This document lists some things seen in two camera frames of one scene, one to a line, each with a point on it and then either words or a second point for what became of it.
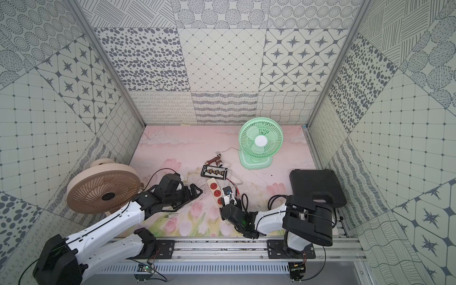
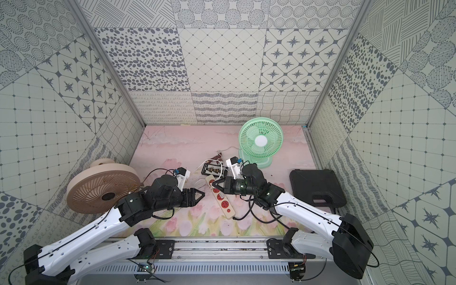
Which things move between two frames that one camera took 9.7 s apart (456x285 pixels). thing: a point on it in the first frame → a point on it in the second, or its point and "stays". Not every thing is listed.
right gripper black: (238, 205) → (228, 184)
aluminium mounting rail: (345, 249) stays
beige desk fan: (103, 187) stays
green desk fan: (259, 139) stays
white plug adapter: (228, 196) → (234, 164)
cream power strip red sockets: (215, 190) stays
